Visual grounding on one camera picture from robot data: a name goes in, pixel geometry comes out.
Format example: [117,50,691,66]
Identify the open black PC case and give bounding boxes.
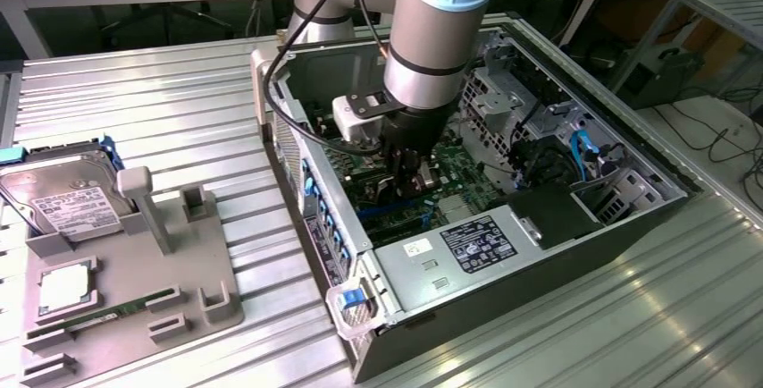
[249,20,705,384]

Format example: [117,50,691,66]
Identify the black box on floor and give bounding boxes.
[619,46,705,110]

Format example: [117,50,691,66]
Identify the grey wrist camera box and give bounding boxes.
[331,91,392,144]

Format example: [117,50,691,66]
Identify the hard disk with blue caddy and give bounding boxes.
[0,135,133,240]

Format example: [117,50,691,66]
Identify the blue RAM slot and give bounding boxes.
[355,200,421,224]

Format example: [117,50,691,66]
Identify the silver drive cage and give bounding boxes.
[461,32,589,143]

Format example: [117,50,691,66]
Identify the black fan shroud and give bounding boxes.
[511,181,604,251]

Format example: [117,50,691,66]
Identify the silver socket cover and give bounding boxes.
[419,160,443,193]

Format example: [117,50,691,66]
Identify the silver chipset heatsink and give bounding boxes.
[439,194,481,224]

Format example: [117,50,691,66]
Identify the black wire bundle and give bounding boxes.
[511,137,577,189]

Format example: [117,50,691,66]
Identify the grey power supply unit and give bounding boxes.
[369,202,544,317]

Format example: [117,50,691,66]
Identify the blue SATA wire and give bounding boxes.
[568,131,601,184]

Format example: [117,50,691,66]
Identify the silver CPU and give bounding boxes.
[39,265,97,314]

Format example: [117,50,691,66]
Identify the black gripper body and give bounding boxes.
[377,105,459,173]

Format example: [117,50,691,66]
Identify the green motherboard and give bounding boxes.
[297,101,520,246]

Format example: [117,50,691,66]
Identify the aluminium frame table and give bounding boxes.
[611,0,763,110]

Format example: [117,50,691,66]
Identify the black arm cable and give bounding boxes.
[264,0,387,156]

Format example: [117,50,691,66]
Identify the green RAM stick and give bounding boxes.
[28,288,180,333]

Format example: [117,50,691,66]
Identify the grey parts rack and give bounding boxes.
[18,166,247,385]

